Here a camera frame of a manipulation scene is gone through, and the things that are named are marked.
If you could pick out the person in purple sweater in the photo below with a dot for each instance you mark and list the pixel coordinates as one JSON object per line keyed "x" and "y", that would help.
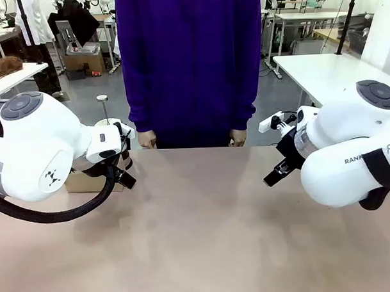
{"x": 192, "y": 56}

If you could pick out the black tripod pole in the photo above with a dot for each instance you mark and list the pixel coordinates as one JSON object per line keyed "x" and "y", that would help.
{"x": 347, "y": 19}

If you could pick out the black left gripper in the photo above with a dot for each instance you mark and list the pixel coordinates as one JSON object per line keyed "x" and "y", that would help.
{"x": 127, "y": 158}

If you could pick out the cardboard box on floor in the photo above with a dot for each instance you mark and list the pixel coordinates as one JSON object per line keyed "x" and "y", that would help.
{"x": 83, "y": 63}

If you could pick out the small black floor box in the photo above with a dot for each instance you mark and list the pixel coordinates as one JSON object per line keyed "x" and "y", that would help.
{"x": 75, "y": 75}

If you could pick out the thin stand with round disc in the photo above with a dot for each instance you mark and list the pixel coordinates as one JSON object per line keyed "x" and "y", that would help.
{"x": 102, "y": 98}

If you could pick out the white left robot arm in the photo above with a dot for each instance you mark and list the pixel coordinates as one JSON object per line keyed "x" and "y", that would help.
{"x": 38, "y": 142}

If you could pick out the white background table frame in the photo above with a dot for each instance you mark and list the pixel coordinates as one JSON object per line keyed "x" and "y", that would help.
{"x": 305, "y": 15}

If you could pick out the person's left hand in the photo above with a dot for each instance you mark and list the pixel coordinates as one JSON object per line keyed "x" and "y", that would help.
{"x": 239, "y": 138}

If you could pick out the brown fur pile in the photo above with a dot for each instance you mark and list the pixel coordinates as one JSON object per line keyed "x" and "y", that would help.
{"x": 3, "y": 67}

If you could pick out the person's right hand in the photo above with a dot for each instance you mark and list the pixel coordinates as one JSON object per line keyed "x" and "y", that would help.
{"x": 147, "y": 139}

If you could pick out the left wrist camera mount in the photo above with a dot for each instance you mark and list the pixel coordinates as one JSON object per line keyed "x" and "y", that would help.
{"x": 127, "y": 127}

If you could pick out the black hanging cloth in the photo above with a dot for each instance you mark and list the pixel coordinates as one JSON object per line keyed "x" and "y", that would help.
{"x": 75, "y": 19}

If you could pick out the grey plastic bin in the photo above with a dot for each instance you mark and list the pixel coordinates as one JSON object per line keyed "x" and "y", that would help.
{"x": 82, "y": 49}

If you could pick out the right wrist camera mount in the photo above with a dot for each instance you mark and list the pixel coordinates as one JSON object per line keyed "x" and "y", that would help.
{"x": 264, "y": 124}

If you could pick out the person's left forearm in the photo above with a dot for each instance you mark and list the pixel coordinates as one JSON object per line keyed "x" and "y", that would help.
{"x": 243, "y": 109}

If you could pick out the person's right forearm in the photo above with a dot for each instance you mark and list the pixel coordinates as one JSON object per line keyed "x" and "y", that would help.
{"x": 141, "y": 112}

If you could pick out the white table with fur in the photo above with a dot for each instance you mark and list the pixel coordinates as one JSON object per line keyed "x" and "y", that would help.
{"x": 16, "y": 78}

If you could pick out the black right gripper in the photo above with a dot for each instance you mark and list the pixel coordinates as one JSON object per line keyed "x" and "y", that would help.
{"x": 289, "y": 146}

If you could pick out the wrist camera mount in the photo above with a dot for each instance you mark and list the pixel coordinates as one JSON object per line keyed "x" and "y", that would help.
{"x": 264, "y": 124}
{"x": 127, "y": 127}

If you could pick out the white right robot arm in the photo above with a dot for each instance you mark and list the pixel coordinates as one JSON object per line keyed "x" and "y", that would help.
{"x": 342, "y": 131}

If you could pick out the white side table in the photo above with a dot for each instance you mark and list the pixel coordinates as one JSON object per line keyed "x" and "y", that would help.
{"x": 323, "y": 71}

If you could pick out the brown cardboard cup carrier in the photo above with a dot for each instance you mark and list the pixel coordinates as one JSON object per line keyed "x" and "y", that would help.
{"x": 87, "y": 183}

